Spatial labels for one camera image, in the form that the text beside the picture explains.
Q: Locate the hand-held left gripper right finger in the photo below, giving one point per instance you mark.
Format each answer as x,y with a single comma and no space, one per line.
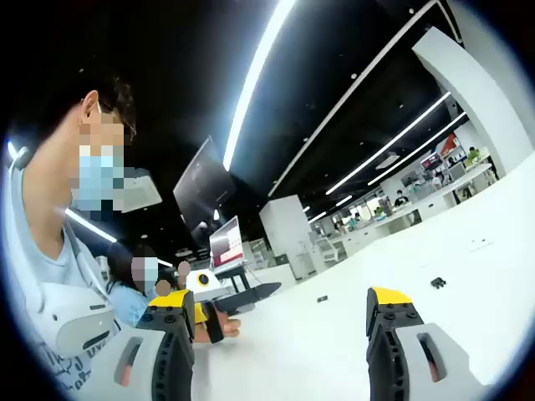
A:
401,367

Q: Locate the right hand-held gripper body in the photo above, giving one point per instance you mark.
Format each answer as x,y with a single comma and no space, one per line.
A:
209,291

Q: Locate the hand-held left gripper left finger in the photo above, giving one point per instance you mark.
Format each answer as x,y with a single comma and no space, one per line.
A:
138,367

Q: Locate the black plastic buckle part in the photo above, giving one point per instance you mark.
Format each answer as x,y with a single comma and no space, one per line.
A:
322,299
438,282

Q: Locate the person's right hand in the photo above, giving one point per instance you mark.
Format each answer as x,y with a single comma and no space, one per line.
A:
233,328

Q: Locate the monitor with pink screen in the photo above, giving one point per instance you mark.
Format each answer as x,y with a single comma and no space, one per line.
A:
227,244

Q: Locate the white partition column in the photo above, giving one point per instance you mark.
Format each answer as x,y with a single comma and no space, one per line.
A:
286,234

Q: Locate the white chest-worn device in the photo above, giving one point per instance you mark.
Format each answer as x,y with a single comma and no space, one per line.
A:
71,317

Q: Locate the white chair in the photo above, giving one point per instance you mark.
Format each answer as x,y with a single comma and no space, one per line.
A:
333,250

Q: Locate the dark hanging display screen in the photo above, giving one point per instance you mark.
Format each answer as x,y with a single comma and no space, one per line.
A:
200,184

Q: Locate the white ceiling unit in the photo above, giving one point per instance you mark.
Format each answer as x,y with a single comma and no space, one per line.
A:
144,196

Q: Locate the thin ceiling light strip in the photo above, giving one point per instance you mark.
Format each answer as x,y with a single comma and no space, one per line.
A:
418,148
94,227
388,144

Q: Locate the long white counter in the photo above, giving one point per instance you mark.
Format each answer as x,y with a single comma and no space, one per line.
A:
401,219

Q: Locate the person in blue t-shirt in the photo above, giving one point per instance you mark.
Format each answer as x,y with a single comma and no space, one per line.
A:
25,250

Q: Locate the person's head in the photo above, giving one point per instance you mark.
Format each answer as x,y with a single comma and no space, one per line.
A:
46,175

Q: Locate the bright ceiling light strip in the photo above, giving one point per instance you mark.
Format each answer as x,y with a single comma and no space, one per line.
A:
251,92

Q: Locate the background display shelves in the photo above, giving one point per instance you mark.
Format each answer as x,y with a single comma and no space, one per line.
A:
443,152

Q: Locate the white square pillar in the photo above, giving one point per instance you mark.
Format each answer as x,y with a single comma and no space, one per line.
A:
472,96

